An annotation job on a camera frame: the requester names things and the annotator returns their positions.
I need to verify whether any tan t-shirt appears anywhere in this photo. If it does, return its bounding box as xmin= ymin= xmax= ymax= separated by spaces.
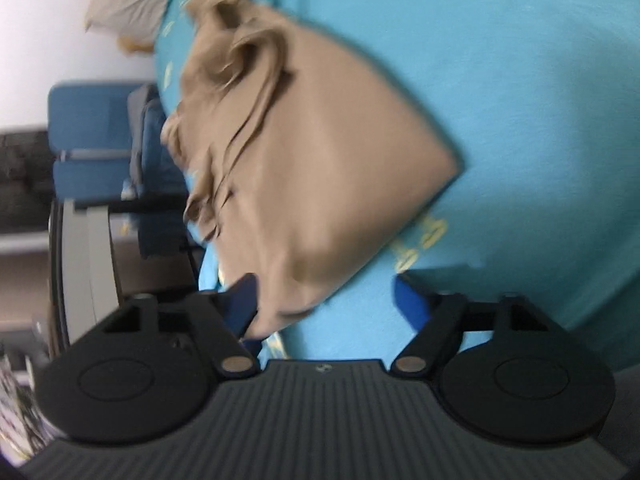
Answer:
xmin=162 ymin=0 xmax=460 ymax=339

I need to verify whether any white desk with dark top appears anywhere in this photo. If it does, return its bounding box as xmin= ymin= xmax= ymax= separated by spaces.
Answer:
xmin=49 ymin=200 xmax=120 ymax=356

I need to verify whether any blue covered chair near bed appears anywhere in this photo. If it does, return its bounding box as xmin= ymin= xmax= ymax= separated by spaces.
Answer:
xmin=46 ymin=81 xmax=202 ymax=261

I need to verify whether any grey folded cloth on chair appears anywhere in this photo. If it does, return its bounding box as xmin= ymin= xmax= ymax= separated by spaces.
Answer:
xmin=127 ymin=84 xmax=158 ymax=185

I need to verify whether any turquoise patterned bed sheet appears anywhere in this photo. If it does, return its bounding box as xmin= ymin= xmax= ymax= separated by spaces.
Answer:
xmin=155 ymin=0 xmax=639 ymax=370

